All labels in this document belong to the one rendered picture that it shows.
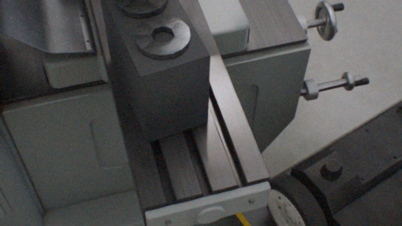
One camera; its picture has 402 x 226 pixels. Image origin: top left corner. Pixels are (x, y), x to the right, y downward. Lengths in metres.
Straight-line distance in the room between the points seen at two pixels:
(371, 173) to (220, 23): 0.52
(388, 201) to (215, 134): 0.56
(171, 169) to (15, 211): 0.77
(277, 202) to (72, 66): 0.62
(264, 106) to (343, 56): 0.91
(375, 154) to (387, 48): 1.14
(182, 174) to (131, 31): 0.26
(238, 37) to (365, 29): 1.30
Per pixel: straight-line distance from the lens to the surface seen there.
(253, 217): 1.57
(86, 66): 1.35
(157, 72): 0.90
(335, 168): 1.38
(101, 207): 1.82
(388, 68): 2.52
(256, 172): 1.02
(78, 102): 1.43
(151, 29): 0.95
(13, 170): 1.56
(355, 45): 2.56
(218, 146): 1.04
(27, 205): 1.70
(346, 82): 1.72
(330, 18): 1.66
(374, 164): 1.49
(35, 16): 1.35
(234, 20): 1.41
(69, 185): 1.74
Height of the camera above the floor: 1.80
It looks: 54 degrees down
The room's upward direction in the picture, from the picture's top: 1 degrees clockwise
